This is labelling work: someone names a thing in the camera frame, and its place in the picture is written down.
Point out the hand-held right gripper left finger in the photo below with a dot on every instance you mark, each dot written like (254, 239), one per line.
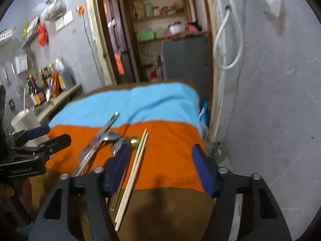
(117, 168)

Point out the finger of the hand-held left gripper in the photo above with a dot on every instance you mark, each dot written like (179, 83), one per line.
(37, 131)
(56, 143)

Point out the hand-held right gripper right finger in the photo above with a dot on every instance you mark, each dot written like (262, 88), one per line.
(202, 170)

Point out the white utensil container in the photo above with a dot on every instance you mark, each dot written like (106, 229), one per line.
(25, 123)

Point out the plain steel spoon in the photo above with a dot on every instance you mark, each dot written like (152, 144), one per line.
(110, 135)

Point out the wooden chopstick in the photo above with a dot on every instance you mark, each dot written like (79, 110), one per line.
(130, 175)

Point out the wooden chopsticks pair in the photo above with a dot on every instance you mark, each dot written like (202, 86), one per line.
(133, 178)

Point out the gold spoon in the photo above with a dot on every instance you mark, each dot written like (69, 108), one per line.
(135, 141)

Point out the flat steel knife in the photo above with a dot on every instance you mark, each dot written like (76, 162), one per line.
(100, 134)

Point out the brown sauce packet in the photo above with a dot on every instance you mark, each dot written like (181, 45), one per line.
(55, 85)

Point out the blue packet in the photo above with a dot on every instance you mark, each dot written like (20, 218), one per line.
(204, 114)

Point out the large oil bottle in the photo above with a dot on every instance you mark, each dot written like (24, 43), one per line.
(66, 76)

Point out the hanging steel utensil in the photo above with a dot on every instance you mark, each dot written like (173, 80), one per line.
(13, 70)
(6, 77)

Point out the red plastic bag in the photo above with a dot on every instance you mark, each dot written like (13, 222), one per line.
(42, 36)

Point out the white dish rack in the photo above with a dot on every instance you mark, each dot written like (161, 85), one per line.
(6, 35)

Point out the yellow packet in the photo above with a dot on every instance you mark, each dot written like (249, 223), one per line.
(26, 29)

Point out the grey refrigerator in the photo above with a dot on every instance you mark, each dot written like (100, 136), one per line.
(185, 60)

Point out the brown wooden door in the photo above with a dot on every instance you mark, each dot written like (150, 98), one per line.
(112, 37)

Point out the hanging filled plastic bag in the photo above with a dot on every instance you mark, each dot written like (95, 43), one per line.
(54, 7)

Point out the green box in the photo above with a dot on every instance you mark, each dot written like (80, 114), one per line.
(145, 36)

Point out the pink cloth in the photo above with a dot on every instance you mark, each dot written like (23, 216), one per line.
(191, 27)

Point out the white pot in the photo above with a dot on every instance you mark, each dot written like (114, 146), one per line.
(176, 29)

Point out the wooden shelf unit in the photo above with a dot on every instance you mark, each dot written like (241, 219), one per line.
(163, 16)

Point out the pale green canister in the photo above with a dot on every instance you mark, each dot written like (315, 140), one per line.
(149, 10)

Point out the white wall box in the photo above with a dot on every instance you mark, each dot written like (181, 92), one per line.
(21, 64)

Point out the wall rack with packets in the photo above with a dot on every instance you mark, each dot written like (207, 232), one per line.
(31, 34)

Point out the pale wooden door frame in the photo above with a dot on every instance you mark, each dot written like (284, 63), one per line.
(96, 30)

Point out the white wall switch panel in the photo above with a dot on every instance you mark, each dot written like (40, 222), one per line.
(67, 18)

